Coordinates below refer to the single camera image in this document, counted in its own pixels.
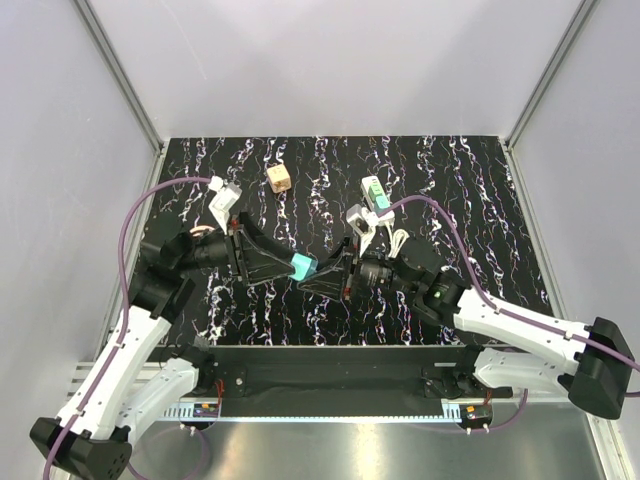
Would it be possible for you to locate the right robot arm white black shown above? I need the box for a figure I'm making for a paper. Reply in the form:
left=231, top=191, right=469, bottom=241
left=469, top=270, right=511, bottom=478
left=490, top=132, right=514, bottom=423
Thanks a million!
left=291, top=238, right=635, bottom=420

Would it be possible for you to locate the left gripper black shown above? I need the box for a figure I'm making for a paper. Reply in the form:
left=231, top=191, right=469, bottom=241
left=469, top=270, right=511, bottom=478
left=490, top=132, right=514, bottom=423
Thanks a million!
left=176, top=209, right=296, bottom=285

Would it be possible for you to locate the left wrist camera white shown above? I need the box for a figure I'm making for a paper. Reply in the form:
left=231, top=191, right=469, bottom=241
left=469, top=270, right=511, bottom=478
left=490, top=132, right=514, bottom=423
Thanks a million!
left=208, top=176, right=242, bottom=233

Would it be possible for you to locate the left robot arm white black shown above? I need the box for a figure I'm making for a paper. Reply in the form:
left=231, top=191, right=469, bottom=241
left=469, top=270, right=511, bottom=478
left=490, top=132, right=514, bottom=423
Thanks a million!
left=30, top=213, right=295, bottom=479

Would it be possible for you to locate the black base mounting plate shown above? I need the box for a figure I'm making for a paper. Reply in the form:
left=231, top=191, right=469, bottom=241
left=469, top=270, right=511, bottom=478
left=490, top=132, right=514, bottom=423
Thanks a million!
left=188, top=346, right=513, bottom=422

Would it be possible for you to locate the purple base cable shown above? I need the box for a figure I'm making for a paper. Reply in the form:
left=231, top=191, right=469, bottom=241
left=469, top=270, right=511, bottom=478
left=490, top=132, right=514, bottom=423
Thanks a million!
left=414, top=389, right=529, bottom=435
left=127, top=427, right=206, bottom=478

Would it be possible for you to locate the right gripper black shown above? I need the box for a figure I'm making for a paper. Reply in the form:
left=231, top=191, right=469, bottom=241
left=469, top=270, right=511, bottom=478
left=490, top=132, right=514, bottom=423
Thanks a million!
left=298, top=232, right=421, bottom=303

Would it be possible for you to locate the light teal charger cube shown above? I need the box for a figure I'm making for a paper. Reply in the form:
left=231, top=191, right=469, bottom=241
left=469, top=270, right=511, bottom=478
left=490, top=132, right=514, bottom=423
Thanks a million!
left=374, top=195, right=390, bottom=212

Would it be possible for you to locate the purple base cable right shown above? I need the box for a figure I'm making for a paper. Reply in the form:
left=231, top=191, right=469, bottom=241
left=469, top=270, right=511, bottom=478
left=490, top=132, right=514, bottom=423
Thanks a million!
left=414, top=389, right=529, bottom=435

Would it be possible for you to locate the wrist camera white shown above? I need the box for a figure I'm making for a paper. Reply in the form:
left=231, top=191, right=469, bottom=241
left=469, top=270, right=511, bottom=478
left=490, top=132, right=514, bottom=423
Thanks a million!
left=346, top=205, right=379, bottom=257
left=208, top=176, right=242, bottom=233

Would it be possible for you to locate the beige cube socket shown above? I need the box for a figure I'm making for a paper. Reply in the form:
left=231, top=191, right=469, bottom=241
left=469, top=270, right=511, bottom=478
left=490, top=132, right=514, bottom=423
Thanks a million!
left=266, top=164, right=291, bottom=194

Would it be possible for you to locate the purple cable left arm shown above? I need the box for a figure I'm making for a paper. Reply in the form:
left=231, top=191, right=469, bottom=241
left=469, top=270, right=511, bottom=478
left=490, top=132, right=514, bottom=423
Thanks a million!
left=41, top=176, right=216, bottom=480

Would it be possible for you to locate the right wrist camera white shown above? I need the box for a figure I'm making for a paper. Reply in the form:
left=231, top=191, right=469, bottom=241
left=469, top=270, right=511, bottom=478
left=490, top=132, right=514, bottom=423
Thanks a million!
left=346, top=205, right=379, bottom=257

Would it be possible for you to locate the green usb charger plug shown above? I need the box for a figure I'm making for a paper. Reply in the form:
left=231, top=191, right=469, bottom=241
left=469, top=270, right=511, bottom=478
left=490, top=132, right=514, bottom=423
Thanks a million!
left=368, top=183, right=385, bottom=198

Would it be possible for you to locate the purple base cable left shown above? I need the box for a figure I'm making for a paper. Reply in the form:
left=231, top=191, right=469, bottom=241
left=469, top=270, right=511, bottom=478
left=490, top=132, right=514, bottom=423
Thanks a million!
left=127, top=427, right=206, bottom=478

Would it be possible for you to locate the dark teal charger plug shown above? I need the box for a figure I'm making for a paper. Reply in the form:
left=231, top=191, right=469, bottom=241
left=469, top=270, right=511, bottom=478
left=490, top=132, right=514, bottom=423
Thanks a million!
left=290, top=253, right=318, bottom=282

